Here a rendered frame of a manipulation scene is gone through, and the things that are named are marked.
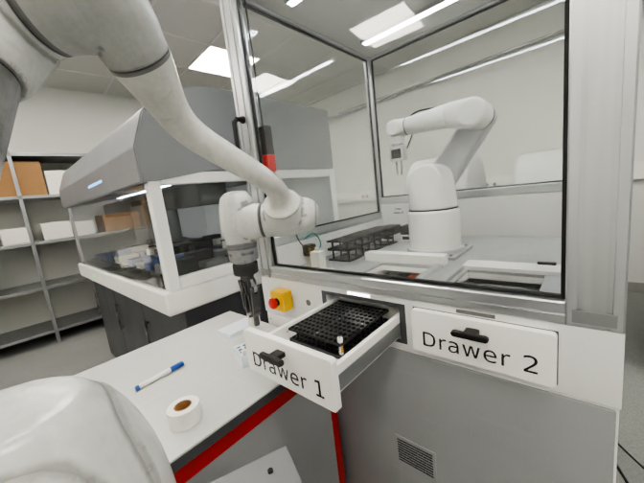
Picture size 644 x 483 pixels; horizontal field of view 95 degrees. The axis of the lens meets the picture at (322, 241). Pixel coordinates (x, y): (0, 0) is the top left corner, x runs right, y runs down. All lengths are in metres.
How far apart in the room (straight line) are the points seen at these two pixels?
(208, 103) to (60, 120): 3.45
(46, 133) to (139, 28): 4.29
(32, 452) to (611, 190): 0.74
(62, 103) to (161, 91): 4.34
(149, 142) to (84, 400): 1.21
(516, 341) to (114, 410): 0.67
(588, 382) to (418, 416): 0.41
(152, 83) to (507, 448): 1.02
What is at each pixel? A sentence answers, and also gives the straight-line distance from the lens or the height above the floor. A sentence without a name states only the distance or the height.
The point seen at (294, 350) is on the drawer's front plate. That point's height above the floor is 0.92.
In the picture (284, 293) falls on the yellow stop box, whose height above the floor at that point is 0.91.
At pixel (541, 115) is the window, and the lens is 0.70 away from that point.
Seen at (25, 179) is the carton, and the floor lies 1.73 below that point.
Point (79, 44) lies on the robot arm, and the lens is 0.60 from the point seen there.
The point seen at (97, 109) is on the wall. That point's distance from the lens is 4.98.
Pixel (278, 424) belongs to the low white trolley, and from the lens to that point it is 0.94.
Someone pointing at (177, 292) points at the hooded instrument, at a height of 0.90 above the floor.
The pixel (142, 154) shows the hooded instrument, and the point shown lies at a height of 1.47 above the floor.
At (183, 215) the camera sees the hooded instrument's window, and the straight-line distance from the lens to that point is 1.43.
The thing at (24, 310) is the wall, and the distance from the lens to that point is 4.80.
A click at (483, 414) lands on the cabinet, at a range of 0.89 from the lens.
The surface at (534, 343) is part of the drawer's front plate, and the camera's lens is 0.74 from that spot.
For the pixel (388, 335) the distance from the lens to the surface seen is 0.80.
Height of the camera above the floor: 1.24
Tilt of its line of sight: 9 degrees down
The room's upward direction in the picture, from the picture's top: 7 degrees counter-clockwise
